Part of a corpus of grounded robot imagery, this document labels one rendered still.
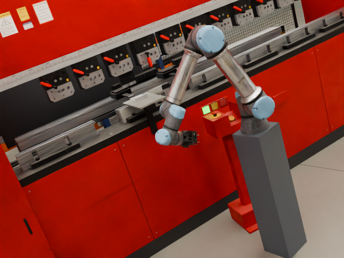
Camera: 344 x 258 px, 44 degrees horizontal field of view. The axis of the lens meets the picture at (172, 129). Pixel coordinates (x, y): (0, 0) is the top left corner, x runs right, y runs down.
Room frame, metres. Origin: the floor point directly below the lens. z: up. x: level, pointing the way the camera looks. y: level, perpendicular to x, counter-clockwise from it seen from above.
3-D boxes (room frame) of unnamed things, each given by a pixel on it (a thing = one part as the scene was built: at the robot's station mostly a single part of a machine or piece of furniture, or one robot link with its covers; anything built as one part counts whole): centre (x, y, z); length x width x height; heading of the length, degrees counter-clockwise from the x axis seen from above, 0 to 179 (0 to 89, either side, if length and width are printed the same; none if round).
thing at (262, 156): (2.08, -0.42, 0.39); 0.18 x 0.18 x 0.78; 35
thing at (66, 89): (2.49, 0.56, 1.26); 0.15 x 0.09 x 0.17; 114
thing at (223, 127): (2.47, -0.32, 0.75); 0.20 x 0.16 x 0.18; 105
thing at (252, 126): (2.08, -0.42, 0.82); 0.15 x 0.15 x 0.10
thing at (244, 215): (2.44, -0.33, 0.06); 0.25 x 0.20 x 0.12; 15
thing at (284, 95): (2.93, -0.83, 0.59); 0.15 x 0.02 x 0.07; 114
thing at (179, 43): (2.81, -0.17, 1.26); 0.15 x 0.09 x 0.17; 114
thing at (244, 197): (2.47, -0.32, 0.39); 0.06 x 0.06 x 0.54; 15
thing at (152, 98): (2.53, 0.11, 1.00); 0.26 x 0.18 x 0.01; 24
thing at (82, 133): (2.44, 0.67, 0.92); 0.50 x 0.06 x 0.10; 114
